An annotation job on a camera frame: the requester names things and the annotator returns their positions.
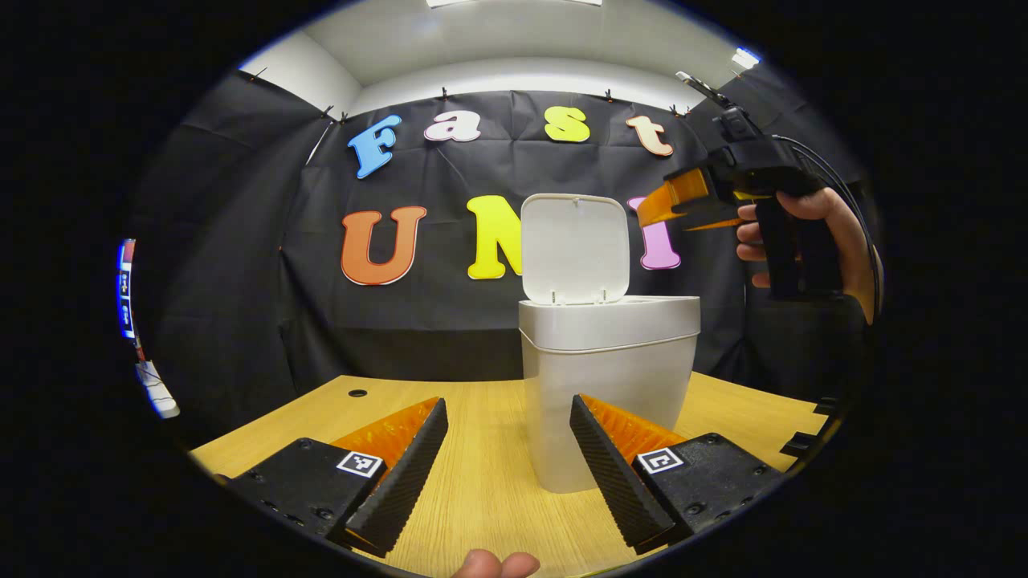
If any large ceiling light panel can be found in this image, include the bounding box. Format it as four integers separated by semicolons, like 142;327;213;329
426;0;603;9

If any white desktop garbage bin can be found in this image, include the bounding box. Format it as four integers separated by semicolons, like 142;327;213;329
518;193;701;494

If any black backdrop cloth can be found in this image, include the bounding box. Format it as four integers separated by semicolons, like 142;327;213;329
128;60;884;434

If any computer monitor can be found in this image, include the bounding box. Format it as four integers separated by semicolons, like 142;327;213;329
116;238;137;342

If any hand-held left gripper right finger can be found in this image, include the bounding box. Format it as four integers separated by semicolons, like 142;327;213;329
569;393;784;556

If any wooden desktop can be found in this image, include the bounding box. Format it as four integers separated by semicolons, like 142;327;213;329
190;372;832;578

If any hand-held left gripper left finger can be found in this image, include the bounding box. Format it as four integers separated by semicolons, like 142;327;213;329
227;397;449;559

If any white side table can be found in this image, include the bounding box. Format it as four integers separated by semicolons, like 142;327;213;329
135;360;181;419

